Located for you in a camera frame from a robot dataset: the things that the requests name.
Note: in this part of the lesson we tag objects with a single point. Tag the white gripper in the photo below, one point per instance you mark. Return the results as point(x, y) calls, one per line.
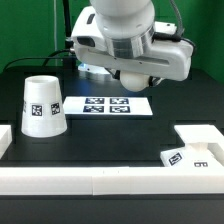
point(121, 38)

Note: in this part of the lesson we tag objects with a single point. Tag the white lamp base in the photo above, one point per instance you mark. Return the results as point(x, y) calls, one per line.
point(203, 148)

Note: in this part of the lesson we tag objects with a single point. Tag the white lamp bulb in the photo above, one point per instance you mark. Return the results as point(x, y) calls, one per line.
point(134, 82)

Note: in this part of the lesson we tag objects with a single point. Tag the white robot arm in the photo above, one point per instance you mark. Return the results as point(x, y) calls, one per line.
point(163, 31)

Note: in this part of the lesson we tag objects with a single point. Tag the white lamp shade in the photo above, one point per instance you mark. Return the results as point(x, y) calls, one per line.
point(43, 114)

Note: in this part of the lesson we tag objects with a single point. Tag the white marker board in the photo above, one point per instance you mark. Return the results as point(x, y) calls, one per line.
point(138, 106)

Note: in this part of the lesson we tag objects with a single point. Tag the white left fence block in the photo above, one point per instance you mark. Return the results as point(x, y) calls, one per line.
point(5, 138)

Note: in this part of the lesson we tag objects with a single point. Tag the white front fence rail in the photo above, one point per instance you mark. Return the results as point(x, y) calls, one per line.
point(110, 181)

